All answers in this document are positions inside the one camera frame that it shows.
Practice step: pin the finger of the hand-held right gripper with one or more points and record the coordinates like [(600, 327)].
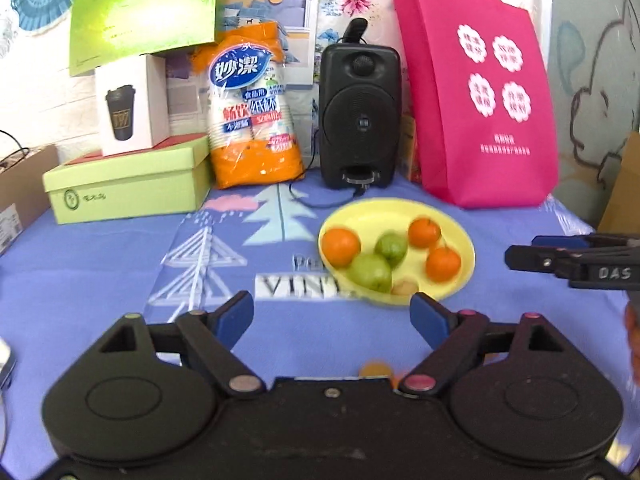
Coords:
[(560, 241), (535, 259)]

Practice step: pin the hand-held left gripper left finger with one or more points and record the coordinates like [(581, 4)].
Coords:
[(235, 317)]

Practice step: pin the black speaker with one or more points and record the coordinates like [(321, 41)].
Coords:
[(360, 120)]

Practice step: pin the green guava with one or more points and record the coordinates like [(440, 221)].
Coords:
[(391, 247), (370, 271)]

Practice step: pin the wall poster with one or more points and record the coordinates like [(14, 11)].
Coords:
[(280, 5)]

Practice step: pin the person's right hand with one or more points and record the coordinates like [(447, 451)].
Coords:
[(634, 345)]

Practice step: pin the silver metal object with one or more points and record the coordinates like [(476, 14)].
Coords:
[(6, 365)]

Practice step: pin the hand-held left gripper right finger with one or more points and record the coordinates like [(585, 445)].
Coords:
[(429, 319)]

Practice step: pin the green paper bag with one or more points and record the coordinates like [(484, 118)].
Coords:
[(145, 10)]

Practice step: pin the small brown fruit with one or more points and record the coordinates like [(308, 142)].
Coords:
[(404, 287)]

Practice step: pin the printed blue blanket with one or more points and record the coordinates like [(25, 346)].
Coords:
[(100, 270)]

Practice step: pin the green cardboard box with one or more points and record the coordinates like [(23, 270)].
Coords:
[(130, 190)]

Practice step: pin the white cup box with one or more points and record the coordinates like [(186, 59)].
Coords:
[(145, 110)]

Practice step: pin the yellow plate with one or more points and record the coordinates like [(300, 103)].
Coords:
[(455, 240)]

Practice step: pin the brown cardboard box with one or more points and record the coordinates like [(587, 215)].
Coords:
[(25, 195), (625, 190)]

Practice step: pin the orange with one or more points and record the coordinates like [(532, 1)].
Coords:
[(375, 371), (443, 263), (340, 246), (424, 231)]

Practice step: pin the orange paper cup pack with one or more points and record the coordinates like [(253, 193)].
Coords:
[(250, 110)]

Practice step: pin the black microphone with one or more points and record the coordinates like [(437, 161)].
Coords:
[(356, 30)]

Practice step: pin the pink tote bag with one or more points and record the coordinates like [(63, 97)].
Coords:
[(480, 110)]

